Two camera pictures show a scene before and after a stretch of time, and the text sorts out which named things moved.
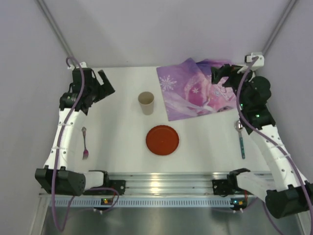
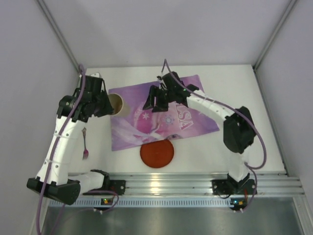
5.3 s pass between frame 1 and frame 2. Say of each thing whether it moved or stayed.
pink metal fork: stayed
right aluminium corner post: stayed
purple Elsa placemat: moved
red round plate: moved
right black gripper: moved
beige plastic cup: moved
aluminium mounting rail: stayed
